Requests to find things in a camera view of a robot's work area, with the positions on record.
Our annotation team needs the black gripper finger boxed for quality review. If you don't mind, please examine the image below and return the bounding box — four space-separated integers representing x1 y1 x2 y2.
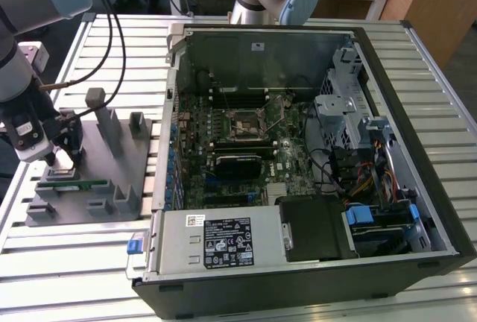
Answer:
55 110 86 171
43 142 58 168

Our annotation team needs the silver CPU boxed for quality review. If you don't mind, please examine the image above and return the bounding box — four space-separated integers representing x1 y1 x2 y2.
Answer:
47 167 78 181

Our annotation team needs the metal socket cover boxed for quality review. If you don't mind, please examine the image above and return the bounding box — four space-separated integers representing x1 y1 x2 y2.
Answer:
259 95 290 133

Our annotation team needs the CPU socket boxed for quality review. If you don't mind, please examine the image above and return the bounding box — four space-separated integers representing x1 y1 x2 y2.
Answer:
223 107 270 143

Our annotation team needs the green RAM stick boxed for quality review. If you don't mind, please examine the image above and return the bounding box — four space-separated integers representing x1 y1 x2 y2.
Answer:
37 179 110 192

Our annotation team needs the grey parts rack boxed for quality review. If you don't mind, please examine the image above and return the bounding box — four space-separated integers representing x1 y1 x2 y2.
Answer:
24 86 154 228

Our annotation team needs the blue case release latch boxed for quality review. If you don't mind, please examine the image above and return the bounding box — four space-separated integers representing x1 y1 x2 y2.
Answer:
126 238 145 255

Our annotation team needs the silver power supply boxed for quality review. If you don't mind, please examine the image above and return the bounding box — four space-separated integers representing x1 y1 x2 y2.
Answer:
143 208 290 277

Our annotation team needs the black graphics card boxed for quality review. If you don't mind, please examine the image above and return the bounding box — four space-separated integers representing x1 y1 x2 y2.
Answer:
215 154 262 180

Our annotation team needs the black RAM slot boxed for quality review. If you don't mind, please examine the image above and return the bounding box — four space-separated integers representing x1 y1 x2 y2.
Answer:
209 92 271 99
213 139 279 146
209 97 271 104
213 143 279 150
213 148 279 154
213 151 279 158
209 88 271 95

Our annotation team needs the silver chipset heatsink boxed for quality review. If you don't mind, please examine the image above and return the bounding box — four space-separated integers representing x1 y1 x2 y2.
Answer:
265 183 288 199

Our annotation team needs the green motherboard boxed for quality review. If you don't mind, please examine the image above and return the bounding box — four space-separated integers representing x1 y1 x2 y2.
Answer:
174 90 336 211

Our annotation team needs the silver drive cage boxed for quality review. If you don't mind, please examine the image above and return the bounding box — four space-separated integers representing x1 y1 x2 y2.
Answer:
312 46 373 144

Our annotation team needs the black open PC case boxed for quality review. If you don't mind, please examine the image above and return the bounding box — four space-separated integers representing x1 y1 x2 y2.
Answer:
126 22 477 321

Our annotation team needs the black hard disk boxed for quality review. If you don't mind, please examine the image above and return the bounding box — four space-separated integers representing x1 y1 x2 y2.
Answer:
352 224 414 258

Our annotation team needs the blue plastic latch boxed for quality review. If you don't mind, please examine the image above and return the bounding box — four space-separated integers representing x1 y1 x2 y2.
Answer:
408 204 420 232

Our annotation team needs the wooden cabinet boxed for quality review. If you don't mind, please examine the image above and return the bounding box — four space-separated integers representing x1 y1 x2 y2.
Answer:
379 0 477 69

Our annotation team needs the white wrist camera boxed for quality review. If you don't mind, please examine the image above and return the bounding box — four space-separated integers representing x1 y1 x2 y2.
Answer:
3 113 56 163

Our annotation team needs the grey bracket wrist camera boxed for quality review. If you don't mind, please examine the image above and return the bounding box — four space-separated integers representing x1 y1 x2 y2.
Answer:
18 41 50 73

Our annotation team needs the blue disk carrier handle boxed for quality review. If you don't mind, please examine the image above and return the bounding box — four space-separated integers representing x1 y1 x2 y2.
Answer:
344 205 375 234

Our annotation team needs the coloured power wire bundle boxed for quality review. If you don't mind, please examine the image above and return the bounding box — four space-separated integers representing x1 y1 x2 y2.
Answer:
344 142 402 207

